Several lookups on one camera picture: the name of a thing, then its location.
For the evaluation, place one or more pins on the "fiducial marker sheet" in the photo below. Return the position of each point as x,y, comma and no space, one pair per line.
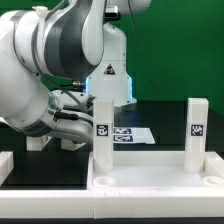
133,135

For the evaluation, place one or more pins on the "white desk top tray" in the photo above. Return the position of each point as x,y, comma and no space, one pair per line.
153,169

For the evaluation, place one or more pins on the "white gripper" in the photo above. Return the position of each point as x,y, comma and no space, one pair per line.
72,120

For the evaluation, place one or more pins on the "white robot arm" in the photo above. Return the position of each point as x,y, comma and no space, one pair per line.
66,41

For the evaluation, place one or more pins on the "white left barrier block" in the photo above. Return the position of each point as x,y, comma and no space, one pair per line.
6,165

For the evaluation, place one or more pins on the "silver depth camera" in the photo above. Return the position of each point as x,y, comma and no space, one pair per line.
112,13

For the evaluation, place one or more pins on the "white front barrier wall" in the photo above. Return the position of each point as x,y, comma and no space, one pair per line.
39,204

